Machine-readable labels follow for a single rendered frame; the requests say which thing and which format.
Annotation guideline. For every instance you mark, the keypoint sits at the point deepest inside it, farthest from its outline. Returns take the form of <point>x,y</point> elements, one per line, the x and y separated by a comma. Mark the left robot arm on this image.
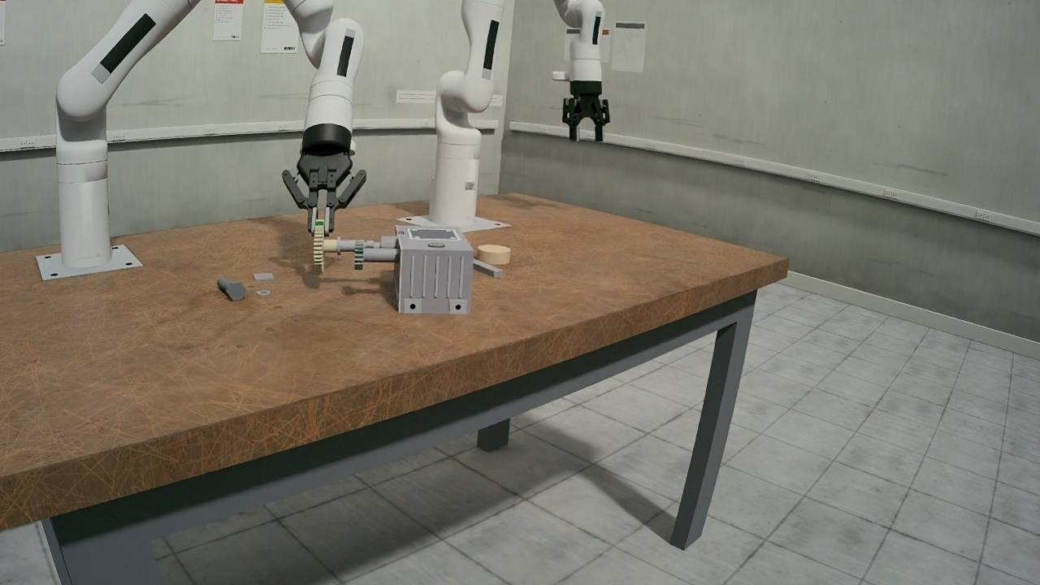
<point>460,92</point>

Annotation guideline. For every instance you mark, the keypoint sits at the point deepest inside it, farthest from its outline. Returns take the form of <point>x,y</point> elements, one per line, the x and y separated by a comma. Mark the cream gear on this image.
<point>322,246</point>

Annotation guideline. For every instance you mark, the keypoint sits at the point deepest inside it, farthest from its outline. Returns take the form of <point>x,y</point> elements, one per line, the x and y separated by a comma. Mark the grey engine case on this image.
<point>435,269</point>

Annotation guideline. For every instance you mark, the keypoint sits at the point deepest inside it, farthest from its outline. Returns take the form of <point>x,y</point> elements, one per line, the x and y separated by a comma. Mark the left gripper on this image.
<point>586,94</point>

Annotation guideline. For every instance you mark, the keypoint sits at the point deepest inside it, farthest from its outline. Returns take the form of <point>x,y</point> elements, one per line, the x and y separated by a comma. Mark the beige short cylinder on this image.
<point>493,254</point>

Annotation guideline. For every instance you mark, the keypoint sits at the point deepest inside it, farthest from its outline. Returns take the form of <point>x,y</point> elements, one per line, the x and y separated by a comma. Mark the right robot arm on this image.
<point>84,91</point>

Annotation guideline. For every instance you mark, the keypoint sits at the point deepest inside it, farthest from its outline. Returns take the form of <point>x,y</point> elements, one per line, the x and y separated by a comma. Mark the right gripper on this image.
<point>324,164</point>

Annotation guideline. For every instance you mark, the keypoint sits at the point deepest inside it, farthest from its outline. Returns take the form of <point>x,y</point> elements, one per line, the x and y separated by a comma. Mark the grey hex bolt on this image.
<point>235,290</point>

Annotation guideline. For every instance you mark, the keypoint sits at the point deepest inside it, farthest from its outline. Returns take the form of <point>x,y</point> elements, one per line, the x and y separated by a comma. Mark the grey rectangular bar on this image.
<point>487,269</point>

